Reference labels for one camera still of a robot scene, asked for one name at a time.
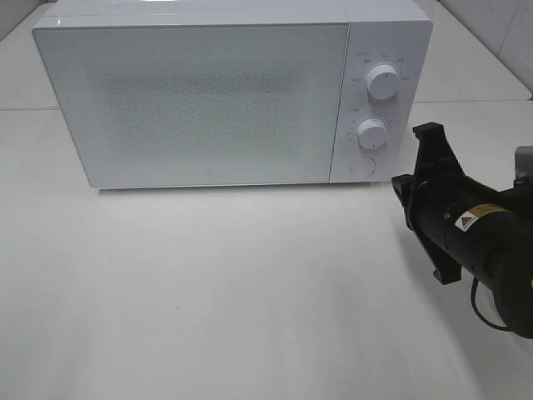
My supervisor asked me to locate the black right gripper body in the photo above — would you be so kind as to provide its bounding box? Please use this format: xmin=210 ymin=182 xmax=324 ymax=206
xmin=419 ymin=175 xmax=516 ymax=267

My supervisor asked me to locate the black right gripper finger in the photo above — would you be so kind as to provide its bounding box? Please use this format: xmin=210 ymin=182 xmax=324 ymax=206
xmin=391 ymin=174 xmax=461 ymax=285
xmin=413 ymin=122 xmax=465 ymax=183

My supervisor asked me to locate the round white door button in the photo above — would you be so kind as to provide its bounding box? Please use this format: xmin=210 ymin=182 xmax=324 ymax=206
xmin=350 ymin=157 xmax=376 ymax=179

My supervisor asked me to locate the white microwave door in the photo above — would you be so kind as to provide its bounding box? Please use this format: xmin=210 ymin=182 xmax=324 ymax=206
xmin=33 ymin=24 xmax=348 ymax=189

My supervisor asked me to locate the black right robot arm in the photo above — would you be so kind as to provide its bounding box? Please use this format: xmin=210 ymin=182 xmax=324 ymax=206
xmin=391 ymin=122 xmax=532 ymax=339

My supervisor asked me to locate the white microwave oven body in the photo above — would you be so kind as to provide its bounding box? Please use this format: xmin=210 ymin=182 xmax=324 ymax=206
xmin=32 ymin=1 xmax=433 ymax=184

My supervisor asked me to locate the lower white microwave knob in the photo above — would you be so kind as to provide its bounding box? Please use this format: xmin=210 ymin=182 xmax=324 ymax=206
xmin=356 ymin=118 xmax=388 ymax=150

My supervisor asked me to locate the white microwave knob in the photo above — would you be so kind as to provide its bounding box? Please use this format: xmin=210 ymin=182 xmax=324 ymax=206
xmin=356 ymin=118 xmax=388 ymax=150
xmin=366 ymin=62 xmax=400 ymax=100

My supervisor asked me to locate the upper white microwave knob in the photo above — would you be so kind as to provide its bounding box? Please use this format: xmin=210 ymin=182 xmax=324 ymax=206
xmin=366 ymin=62 xmax=400 ymax=100

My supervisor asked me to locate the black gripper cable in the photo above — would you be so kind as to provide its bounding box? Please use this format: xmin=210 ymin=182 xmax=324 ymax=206
xmin=471 ymin=279 xmax=520 ymax=334

